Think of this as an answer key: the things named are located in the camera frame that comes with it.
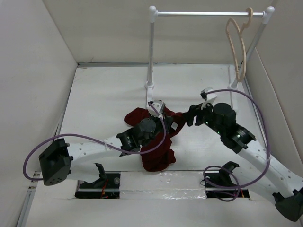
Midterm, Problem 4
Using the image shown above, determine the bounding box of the beige wooden hanger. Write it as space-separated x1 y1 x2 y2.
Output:
225 7 253 84

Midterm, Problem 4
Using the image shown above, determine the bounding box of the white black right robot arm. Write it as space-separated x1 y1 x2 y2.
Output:
183 102 303 222

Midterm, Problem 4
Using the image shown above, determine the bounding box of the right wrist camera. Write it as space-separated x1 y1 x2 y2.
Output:
200 87 217 110

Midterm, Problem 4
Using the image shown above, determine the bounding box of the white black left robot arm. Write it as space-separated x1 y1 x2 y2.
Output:
39 116 173 188

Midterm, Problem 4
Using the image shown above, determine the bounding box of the dark red t shirt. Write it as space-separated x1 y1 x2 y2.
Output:
124 107 186 172

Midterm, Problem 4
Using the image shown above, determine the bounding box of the white metal clothes rack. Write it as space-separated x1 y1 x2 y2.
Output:
145 6 275 108

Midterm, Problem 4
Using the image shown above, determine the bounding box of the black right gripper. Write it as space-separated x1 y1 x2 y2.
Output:
180 98 224 135

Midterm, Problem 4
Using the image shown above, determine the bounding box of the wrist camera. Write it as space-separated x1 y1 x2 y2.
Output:
147 100 165 117
200 87 217 110

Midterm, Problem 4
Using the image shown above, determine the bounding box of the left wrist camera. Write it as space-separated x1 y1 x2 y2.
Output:
147 100 165 117

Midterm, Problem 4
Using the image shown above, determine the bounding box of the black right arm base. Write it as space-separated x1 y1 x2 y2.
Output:
200 161 250 202

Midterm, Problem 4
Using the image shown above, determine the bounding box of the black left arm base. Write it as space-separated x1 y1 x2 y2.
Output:
75 164 121 199

